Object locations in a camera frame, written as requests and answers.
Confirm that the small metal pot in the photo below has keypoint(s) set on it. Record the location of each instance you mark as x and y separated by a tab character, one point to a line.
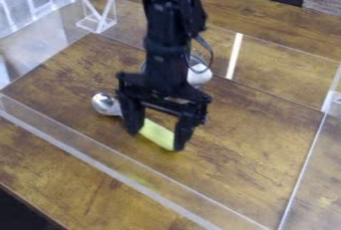
172	72

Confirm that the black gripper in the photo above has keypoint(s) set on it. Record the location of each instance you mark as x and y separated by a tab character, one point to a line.
186	103

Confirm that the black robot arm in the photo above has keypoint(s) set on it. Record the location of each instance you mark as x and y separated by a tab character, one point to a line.
175	21

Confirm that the clear acrylic barrier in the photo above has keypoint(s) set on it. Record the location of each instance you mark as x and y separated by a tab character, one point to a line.
160	191

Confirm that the white mushroom toy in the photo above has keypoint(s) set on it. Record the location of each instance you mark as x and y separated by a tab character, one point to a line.
198	75

